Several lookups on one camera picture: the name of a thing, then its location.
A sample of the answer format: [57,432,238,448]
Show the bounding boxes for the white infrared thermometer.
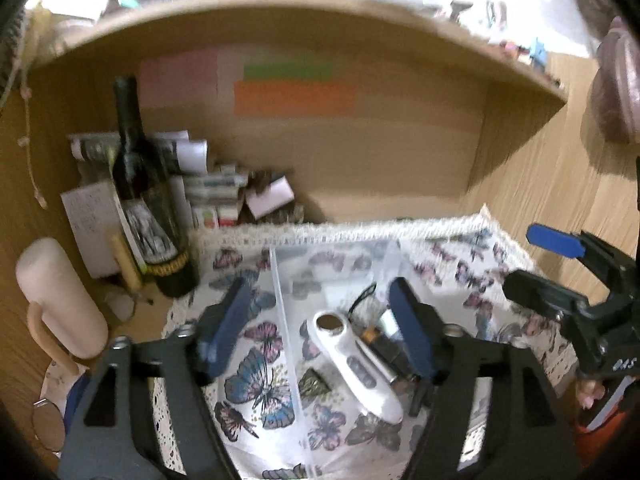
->
[306,310,404,425]

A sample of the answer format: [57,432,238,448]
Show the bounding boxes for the clear plastic storage bin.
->
[270,238,491,479]

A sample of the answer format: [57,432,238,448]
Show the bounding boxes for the butterfly print lace cloth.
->
[165,210,576,479]

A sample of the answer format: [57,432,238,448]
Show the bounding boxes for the yellow candle stick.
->
[108,232,143,292]

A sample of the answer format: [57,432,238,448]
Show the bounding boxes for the stack of papers and booklets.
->
[67,130,248,229]

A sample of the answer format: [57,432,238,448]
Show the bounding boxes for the pink sticky note pad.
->
[245,177,295,220]

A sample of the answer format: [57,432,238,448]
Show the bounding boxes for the mauve plush object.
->
[591,16,639,144]

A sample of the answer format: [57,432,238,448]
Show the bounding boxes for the dark wine bottle elephant label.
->
[112,76,198,298]

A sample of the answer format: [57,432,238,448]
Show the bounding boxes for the handwritten white note paper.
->
[61,181,120,278]

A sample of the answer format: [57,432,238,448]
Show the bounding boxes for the cream cylindrical roller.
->
[15,237,108,360]

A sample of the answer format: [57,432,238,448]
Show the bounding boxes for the round glasses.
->
[32,399,66,453]

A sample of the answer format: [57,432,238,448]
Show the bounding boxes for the wooden shelf board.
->
[36,0,566,101]

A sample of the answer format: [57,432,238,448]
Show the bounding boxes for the pink paper on wall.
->
[138,49,218,110]

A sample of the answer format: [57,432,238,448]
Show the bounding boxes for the green sticky note on wall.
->
[243,61,333,81]

